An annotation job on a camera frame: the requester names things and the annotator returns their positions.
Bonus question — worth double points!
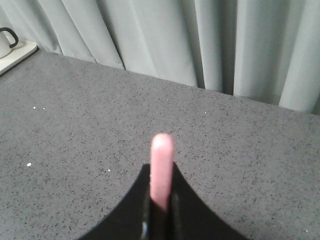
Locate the white kettle black handle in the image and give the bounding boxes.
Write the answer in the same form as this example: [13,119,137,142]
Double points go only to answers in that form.
[0,27,19,58]

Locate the white tray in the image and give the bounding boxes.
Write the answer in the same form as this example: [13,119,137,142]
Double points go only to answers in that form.
[0,40,38,76]

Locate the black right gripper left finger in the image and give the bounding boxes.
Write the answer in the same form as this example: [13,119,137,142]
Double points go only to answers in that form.
[80,164,150,240]

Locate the grey curtain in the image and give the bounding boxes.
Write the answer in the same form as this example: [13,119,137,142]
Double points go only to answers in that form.
[0,0,320,115]

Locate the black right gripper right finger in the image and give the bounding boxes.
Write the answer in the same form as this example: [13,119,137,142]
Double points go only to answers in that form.
[168,164,247,240]

